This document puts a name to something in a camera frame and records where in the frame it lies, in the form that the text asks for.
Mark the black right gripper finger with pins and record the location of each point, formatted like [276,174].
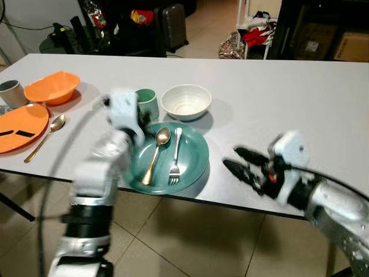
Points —
[242,175]
[251,156]

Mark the gold spoon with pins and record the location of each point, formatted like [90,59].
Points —
[56,122]
[162,137]

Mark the teal plate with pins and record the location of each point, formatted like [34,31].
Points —
[193,156]

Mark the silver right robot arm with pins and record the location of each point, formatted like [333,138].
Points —
[340,219]

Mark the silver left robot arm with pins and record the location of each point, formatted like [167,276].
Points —
[98,173]

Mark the green ceramic mug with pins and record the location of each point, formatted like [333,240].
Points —
[150,101]

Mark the white ribbed bowl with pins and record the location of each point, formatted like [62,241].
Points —
[186,103]

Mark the orange bowl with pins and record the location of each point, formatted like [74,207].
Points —
[52,88]

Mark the dark suitcase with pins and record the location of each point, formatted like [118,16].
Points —
[174,27]

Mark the patterned shiny bag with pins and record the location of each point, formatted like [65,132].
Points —
[230,46]

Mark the red yellow bag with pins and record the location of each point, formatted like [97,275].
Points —
[142,16]

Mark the orange plate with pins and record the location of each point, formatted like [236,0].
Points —
[26,121]

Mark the dark cardboard box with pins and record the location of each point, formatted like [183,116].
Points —
[311,40]

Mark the grey cup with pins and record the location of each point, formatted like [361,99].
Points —
[12,95]

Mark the light cardboard box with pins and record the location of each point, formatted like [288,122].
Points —
[353,47]

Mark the white rack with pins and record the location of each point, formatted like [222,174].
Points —
[242,14]

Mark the black table leg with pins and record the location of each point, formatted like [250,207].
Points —
[17,206]

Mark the black shelf unit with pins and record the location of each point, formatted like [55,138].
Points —
[323,11]

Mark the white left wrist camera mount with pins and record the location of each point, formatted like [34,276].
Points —
[124,109]

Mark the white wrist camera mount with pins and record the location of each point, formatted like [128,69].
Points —
[291,156]
[124,109]

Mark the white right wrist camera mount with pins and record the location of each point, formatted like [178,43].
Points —
[291,156]

